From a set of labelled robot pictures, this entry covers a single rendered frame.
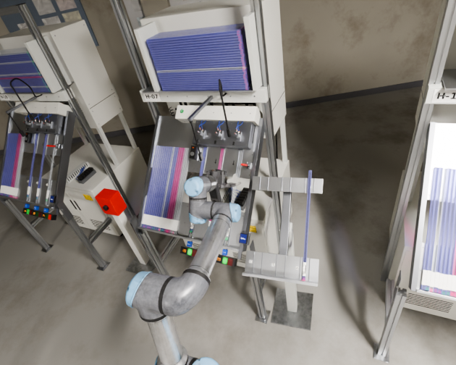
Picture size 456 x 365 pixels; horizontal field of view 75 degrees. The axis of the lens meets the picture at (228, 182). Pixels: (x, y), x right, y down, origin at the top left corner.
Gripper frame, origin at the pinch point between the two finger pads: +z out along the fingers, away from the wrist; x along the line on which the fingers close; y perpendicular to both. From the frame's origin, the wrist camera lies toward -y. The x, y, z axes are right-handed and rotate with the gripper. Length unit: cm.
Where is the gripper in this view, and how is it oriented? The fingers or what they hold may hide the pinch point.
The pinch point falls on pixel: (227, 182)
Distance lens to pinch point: 150.5
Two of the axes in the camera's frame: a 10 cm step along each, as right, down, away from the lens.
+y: 0.5, -9.9, -1.5
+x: -9.1, -1.1, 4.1
